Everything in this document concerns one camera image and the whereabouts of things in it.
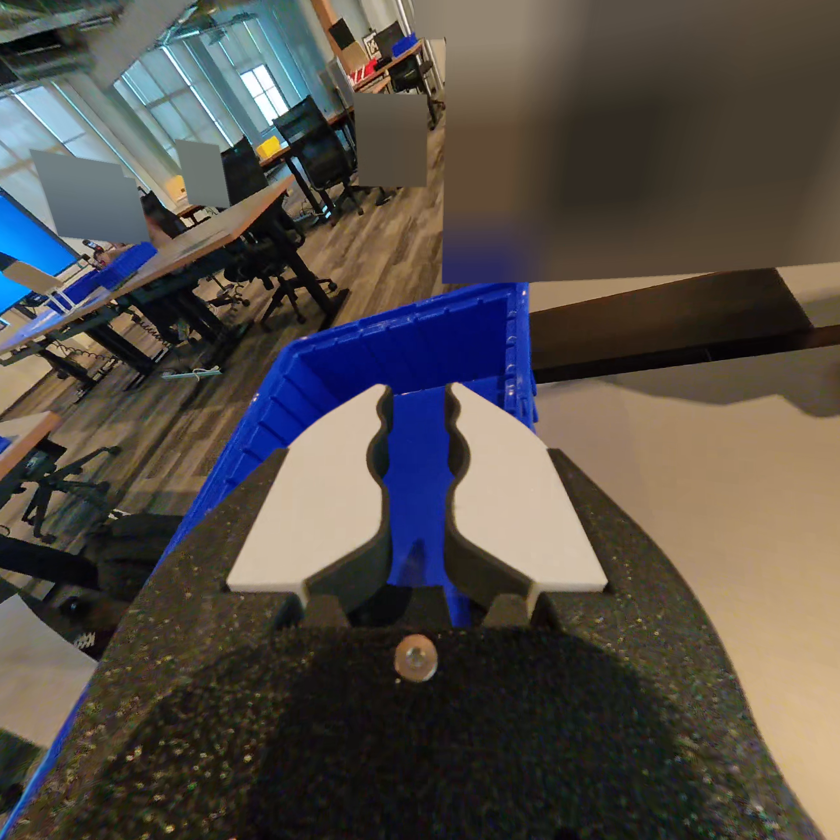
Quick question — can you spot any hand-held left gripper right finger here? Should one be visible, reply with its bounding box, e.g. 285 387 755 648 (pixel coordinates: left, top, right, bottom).
445 382 609 611

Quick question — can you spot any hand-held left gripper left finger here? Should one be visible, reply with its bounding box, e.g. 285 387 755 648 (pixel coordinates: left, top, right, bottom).
226 384 393 608

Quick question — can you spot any blue plastic bin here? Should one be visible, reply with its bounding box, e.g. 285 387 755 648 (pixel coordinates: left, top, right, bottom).
0 282 540 836

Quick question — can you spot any black chair base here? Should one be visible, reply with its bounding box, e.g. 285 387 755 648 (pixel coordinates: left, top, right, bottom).
0 445 123 543

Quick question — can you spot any small wooden desk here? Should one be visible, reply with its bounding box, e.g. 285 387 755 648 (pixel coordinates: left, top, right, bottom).
0 410 64 481

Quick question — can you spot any long wooden desk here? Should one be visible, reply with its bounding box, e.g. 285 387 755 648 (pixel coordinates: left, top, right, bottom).
0 174 298 395

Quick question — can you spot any row of blue bins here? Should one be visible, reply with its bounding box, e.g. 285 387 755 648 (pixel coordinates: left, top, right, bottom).
60 243 160 311

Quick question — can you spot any black office chair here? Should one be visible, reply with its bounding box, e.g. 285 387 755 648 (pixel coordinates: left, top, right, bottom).
218 134 340 327
271 95 366 219

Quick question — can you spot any computer monitor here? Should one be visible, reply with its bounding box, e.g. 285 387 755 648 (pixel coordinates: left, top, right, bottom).
0 187 83 317

